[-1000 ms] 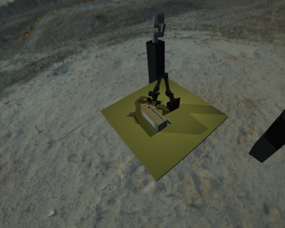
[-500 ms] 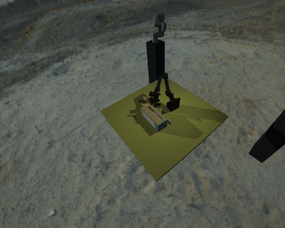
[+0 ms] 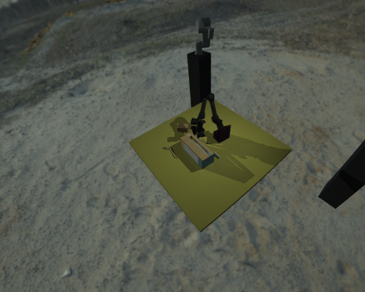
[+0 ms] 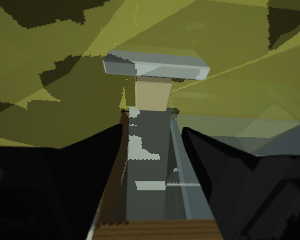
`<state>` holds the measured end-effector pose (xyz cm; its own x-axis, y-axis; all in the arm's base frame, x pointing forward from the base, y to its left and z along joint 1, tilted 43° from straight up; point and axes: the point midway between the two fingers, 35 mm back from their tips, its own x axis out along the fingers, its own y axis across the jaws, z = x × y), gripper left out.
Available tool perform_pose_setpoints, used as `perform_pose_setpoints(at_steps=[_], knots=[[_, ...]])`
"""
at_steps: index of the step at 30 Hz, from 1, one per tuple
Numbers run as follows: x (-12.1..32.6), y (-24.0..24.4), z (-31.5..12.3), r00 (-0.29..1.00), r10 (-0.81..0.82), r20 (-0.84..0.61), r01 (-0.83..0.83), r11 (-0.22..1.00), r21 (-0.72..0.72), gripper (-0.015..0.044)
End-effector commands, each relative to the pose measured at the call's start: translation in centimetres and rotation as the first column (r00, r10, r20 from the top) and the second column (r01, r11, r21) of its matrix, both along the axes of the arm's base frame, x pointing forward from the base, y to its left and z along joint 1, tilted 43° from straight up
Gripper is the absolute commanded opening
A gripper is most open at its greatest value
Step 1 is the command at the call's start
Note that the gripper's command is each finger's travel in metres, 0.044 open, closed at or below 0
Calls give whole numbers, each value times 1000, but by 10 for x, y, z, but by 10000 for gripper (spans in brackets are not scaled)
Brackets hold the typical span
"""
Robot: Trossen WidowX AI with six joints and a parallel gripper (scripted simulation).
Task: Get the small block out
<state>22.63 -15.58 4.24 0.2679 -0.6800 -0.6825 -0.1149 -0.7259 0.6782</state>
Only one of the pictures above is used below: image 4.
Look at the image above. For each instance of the tan box with clear front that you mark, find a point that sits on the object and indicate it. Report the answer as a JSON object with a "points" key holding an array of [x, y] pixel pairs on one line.
{"points": [[152, 192]]}

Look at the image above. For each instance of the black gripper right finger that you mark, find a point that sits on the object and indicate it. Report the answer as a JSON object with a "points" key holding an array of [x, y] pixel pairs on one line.
{"points": [[238, 186]]}

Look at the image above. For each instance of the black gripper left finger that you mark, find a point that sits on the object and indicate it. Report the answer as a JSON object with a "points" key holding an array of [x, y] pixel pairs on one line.
{"points": [[73, 177]]}

